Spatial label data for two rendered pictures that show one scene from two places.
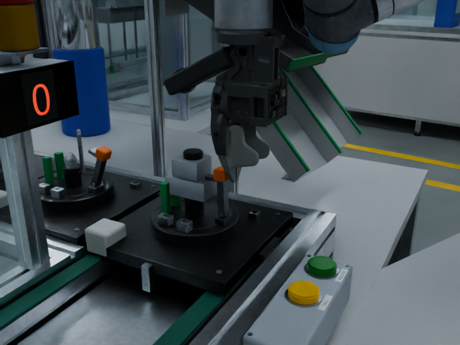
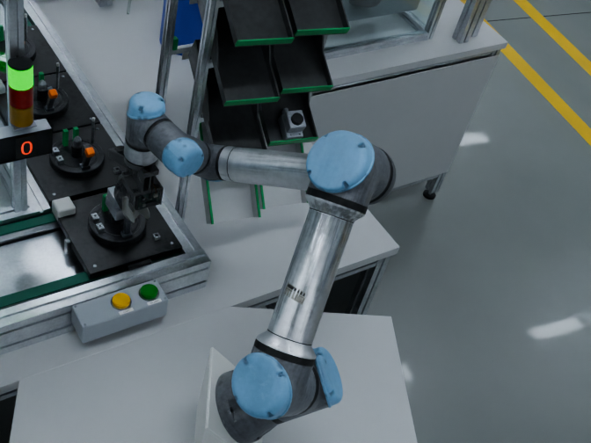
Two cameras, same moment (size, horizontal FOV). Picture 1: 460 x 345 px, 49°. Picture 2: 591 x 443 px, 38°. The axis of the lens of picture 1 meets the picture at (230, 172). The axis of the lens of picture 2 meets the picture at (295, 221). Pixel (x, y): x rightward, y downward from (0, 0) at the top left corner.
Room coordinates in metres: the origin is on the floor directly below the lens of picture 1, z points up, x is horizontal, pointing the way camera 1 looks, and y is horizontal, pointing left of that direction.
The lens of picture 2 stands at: (-0.51, -0.79, 2.53)
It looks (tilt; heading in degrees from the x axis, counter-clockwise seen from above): 44 degrees down; 18
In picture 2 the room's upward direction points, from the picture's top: 16 degrees clockwise
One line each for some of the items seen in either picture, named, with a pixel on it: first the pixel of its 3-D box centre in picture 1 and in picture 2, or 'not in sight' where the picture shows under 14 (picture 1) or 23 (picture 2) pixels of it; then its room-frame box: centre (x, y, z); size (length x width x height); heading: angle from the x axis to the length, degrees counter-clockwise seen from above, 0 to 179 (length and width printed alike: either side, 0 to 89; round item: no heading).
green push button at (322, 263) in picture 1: (321, 268); (149, 292); (0.61, -0.13, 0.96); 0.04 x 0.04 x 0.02
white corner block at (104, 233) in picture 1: (105, 237); (63, 209); (0.68, 0.19, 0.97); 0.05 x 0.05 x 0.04; 62
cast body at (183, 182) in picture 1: (187, 171); (118, 197); (0.73, 0.06, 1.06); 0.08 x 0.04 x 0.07; 61
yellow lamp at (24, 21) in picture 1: (14, 26); (21, 111); (0.61, 0.25, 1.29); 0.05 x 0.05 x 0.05
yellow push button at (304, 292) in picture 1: (303, 295); (120, 301); (0.54, -0.09, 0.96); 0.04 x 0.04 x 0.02
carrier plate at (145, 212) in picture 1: (195, 231); (116, 228); (0.72, 0.06, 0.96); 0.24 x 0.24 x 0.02; 62
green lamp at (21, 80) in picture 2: not in sight; (20, 74); (0.61, 0.25, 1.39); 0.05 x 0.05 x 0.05
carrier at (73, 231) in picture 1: (72, 173); (76, 148); (0.84, 0.28, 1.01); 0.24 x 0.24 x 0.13; 62
